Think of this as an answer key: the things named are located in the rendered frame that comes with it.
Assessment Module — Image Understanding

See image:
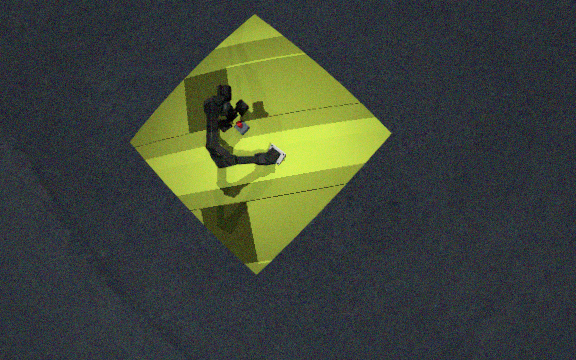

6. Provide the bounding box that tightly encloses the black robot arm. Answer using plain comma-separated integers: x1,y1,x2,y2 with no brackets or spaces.
203,85,281,168

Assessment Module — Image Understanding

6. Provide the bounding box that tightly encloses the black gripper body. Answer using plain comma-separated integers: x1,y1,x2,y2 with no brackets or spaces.
218,99,249,133

